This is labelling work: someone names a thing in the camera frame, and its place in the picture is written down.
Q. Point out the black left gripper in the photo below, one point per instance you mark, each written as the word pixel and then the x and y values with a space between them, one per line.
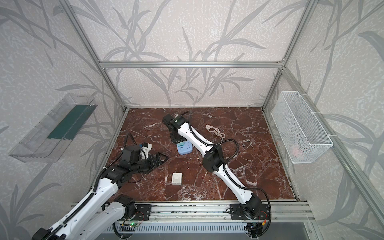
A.
pixel 154 160

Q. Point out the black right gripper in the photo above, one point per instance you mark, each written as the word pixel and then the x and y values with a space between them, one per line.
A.
pixel 176 137

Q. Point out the white charger adapter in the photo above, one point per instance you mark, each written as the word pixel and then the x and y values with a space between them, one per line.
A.
pixel 177 179

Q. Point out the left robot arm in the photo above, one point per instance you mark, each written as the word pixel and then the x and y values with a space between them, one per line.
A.
pixel 94 213

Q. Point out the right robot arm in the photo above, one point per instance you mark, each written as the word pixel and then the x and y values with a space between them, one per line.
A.
pixel 215 162

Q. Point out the blue square power strip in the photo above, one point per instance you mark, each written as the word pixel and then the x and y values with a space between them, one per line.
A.
pixel 184 147

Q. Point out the right base wiring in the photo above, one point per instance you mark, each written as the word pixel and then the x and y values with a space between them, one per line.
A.
pixel 258 226

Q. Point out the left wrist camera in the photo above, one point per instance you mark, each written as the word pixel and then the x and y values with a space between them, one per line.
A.
pixel 145 149

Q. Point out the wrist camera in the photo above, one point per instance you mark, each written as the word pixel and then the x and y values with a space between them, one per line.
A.
pixel 145 149
pixel 168 122

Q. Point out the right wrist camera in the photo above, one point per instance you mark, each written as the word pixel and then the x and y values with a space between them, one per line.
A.
pixel 168 122

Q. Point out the aluminium front rail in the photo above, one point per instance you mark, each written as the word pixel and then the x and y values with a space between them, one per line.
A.
pixel 221 212

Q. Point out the electronics board with wires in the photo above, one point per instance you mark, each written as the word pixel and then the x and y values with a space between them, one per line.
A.
pixel 127 223

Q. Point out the clear plastic wall shelf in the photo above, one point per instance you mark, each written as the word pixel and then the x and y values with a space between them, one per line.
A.
pixel 49 139

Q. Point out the white wire mesh basket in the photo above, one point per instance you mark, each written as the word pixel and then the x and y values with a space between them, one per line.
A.
pixel 303 136

